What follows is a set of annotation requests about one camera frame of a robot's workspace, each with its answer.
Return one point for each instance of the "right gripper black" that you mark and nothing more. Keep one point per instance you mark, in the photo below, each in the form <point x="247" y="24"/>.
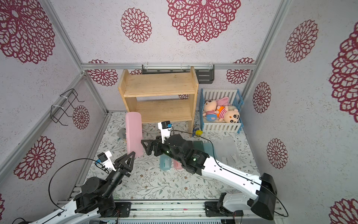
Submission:
<point x="160" y="147"/>

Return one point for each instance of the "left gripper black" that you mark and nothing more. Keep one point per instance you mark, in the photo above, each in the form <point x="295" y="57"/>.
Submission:
<point x="123" y="168"/>

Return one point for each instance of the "pink pencil case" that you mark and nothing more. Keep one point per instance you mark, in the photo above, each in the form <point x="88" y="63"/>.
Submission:
<point x="134" y="133"/>
<point x="177" y="165"/>

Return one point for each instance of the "light blue pencil case top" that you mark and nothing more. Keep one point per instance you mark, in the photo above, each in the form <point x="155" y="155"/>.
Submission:
<point x="165" y="163"/>

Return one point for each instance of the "clear pencil case with label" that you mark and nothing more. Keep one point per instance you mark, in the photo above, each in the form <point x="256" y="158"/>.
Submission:
<point x="219" y="151"/>

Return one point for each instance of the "dark green pencil case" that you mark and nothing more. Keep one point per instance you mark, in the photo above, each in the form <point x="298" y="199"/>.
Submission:
<point x="198" y="145"/>

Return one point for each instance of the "teal pencil case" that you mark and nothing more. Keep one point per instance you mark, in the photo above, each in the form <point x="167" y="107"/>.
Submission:
<point x="208" y="148"/>

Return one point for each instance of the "clear frosted pencil case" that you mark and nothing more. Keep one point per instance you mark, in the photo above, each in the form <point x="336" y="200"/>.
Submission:
<point x="231" y="152"/>

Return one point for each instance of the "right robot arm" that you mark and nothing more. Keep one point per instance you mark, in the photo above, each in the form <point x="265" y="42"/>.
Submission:
<point x="259" y="193"/>

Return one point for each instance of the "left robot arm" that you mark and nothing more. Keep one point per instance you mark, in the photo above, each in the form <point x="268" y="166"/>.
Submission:
<point x="96" y="197"/>

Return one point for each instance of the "wooden two-tier shelf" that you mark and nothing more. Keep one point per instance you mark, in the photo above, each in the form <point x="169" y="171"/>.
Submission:
<point x="161" y="96"/>

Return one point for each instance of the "yellow and grey toy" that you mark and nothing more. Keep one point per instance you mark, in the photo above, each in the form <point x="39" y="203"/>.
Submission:
<point x="122" y="133"/>

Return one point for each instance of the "small yellow blue toy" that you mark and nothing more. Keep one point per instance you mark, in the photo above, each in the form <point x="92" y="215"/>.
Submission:
<point x="197" y="132"/>

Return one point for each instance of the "pink rabbit plush doll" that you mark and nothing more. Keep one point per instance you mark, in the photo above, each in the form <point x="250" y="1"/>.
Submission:
<point x="210" y="107"/>

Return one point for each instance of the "cartoon boy plush doll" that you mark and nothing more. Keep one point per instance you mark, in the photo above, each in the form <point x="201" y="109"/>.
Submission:
<point x="226" y="115"/>

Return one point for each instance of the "white and blue toy crib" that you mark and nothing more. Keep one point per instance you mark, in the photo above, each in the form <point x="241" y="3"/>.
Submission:
<point x="235" y="101"/>

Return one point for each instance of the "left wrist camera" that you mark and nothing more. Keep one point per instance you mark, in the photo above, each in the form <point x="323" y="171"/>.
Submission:
<point x="105" y="160"/>

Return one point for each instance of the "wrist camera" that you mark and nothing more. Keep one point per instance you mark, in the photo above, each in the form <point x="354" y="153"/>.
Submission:
<point x="105" y="160"/>
<point x="165" y="128"/>

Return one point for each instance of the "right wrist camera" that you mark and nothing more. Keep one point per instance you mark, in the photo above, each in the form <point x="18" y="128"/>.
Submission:
<point x="165" y="128"/>

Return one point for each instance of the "black wire wall rack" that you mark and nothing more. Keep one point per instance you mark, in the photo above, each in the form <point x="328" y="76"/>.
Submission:
<point x="58" y="111"/>

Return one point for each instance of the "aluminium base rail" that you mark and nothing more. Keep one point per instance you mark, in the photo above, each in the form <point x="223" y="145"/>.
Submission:
<point x="146" y="210"/>

